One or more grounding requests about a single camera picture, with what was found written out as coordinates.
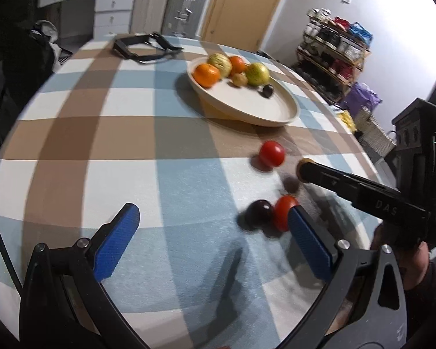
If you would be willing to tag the person's right hand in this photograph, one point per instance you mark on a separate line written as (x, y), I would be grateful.
(418, 261)

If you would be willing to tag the wooden shoe rack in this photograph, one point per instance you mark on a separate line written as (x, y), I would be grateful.
(330, 54)

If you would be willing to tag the silver suitcase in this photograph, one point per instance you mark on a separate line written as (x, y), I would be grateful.
(185, 9)

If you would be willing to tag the yellow-green guava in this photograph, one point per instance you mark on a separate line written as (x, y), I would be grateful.
(257, 74)

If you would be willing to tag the wooden door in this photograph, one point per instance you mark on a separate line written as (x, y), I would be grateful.
(247, 11)

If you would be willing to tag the beige suitcase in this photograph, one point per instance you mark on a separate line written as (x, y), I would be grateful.
(150, 3)

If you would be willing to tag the wicker basket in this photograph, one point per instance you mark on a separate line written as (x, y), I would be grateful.
(376, 134)

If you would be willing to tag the small brown kiwi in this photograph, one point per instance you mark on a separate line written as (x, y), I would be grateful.
(298, 170)

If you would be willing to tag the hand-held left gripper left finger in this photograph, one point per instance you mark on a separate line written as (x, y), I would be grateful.
(116, 240)

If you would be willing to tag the dark purple plum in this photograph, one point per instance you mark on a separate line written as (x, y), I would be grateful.
(259, 212)
(267, 91)

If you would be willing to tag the cream round plate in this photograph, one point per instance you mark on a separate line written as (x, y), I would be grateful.
(254, 109)

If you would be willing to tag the wrinkled yellow apple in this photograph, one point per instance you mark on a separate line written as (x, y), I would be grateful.
(221, 63)

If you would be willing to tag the black folding frame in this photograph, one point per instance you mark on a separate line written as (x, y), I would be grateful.
(121, 45)

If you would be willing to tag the white desk with drawers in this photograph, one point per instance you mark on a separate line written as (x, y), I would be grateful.
(109, 11)

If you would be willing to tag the red tomato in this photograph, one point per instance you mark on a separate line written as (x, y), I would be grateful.
(272, 153)
(282, 212)

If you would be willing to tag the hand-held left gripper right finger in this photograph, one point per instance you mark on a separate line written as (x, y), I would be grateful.
(309, 240)

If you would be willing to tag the yellow bag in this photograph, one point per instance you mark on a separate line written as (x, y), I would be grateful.
(347, 121)

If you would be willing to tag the orange mandarin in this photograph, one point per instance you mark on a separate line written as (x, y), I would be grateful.
(206, 75)
(238, 63)

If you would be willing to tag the pile of dark clothes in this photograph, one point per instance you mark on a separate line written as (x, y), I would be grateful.
(18, 72)

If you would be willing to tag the purple bag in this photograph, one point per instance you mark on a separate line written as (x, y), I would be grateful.
(363, 98)

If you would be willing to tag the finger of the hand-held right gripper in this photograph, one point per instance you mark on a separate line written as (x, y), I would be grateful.
(327, 180)

